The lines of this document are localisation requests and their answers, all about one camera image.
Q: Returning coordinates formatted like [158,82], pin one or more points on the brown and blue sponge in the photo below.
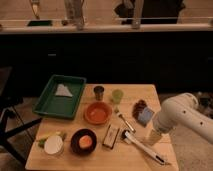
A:
[142,113]

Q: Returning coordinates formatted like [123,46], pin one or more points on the dark metal cup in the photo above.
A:
[99,92]

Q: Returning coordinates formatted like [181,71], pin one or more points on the red bowl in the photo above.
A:
[98,113]

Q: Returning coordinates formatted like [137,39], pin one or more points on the orange fruit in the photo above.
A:
[85,142]

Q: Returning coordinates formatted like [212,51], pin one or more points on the green plastic cup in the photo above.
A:
[117,96]

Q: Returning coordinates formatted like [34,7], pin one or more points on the green plastic tray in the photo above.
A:
[50,105]

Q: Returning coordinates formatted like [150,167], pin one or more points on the person in dark clothes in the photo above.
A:
[154,11]

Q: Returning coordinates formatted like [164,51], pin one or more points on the black chair frame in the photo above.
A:
[7,110]

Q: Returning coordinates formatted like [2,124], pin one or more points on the white crumpled paper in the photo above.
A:
[63,90]

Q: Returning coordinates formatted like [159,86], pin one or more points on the black bowl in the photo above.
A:
[75,142]

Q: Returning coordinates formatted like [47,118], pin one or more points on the white round lid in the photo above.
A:
[53,145]

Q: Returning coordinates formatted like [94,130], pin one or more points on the small rectangular box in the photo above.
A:
[111,136]

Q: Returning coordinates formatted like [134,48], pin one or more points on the green item on counter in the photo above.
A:
[40,23]

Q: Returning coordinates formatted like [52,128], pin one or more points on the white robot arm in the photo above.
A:
[180,109]

